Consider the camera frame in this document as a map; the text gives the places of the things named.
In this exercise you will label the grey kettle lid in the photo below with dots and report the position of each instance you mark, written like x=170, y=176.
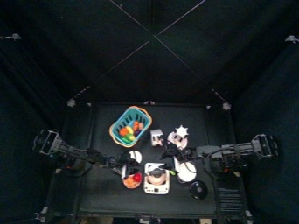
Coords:
x=156, y=173

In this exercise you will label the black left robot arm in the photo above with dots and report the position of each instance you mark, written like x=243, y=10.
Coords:
x=48, y=143

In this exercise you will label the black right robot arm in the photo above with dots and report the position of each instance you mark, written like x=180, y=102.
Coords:
x=248, y=148

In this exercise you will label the red toy tomato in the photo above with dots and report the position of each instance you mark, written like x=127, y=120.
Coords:
x=136, y=177

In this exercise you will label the green toy piece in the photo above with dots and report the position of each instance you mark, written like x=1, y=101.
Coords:
x=172, y=173

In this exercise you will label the small white bowl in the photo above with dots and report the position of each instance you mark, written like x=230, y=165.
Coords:
x=136, y=156

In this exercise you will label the plate with orange food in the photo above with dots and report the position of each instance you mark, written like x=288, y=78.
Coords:
x=130, y=183

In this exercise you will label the white toy pot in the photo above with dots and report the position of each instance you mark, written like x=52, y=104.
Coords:
x=188, y=175

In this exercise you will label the small white grey toy appliance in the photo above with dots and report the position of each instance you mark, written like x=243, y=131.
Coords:
x=156, y=137

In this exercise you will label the white star-shaped object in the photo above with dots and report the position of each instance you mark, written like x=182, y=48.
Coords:
x=180, y=131

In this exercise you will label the green toy fruit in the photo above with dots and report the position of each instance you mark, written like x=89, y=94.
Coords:
x=130, y=138

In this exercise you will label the orange toy fruit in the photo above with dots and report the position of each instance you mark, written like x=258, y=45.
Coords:
x=123, y=131

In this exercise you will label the purple toy fruit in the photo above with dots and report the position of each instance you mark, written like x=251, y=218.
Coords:
x=138, y=133

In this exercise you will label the yellow toy fruit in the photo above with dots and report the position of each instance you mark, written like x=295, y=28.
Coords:
x=130, y=130

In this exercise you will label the black round disc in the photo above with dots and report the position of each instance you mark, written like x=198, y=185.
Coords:
x=198, y=190

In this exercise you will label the orange toy carrot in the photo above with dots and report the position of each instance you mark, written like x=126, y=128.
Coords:
x=135, y=125

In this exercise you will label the teal basket orange rim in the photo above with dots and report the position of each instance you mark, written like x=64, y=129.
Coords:
x=130, y=116

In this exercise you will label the printed label sticker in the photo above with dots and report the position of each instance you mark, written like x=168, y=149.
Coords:
x=230, y=201

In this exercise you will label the grey frame corner bracket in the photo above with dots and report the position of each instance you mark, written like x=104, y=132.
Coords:
x=291, y=38
x=15, y=37
x=71, y=102
x=226, y=106

